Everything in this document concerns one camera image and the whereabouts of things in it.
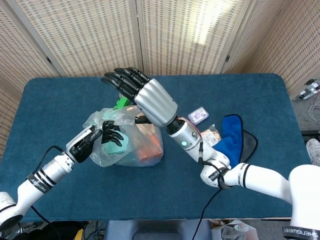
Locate black metal frame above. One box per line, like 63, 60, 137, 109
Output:
301, 129, 320, 144

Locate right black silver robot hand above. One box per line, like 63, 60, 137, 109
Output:
101, 67, 179, 128

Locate woven folding screen panel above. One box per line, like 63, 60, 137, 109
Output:
136, 0, 251, 76
4, 0, 146, 77
0, 4, 62, 161
221, 0, 320, 99

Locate clear snack packet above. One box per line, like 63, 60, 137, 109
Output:
199, 124, 222, 148

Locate white power strip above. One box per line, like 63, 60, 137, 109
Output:
298, 78, 320, 100

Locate blue floor cable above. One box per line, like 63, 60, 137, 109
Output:
83, 221, 107, 240

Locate clear purple card case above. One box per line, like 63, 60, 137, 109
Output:
187, 106, 210, 126

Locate green toy block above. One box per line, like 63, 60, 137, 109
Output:
113, 96, 132, 111

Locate crumpled plastic bag with bottle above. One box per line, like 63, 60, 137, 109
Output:
212, 219, 258, 240

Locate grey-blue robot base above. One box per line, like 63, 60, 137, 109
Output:
103, 219, 213, 240

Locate teal cardboard box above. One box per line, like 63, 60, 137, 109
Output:
104, 131, 130, 155

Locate black bag on floor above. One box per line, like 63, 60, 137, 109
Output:
19, 221, 89, 240

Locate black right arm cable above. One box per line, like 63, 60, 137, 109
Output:
192, 139, 232, 240

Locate orange package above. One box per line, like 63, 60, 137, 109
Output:
136, 134, 162, 162

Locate teal table cover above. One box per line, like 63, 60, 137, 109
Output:
0, 72, 312, 223

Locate white cable bundle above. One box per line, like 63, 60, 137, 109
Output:
308, 99, 320, 123

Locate blue microfibre cloth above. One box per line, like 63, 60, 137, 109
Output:
213, 114, 244, 168

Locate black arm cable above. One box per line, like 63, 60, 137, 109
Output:
192, 139, 232, 240
29, 145, 66, 240

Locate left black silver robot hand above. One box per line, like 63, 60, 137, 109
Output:
66, 120, 125, 164

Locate transparent plastic shopping bag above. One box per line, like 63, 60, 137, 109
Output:
83, 104, 165, 168

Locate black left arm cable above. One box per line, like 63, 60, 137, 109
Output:
29, 145, 66, 240

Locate white sneaker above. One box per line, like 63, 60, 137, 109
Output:
304, 138, 320, 167

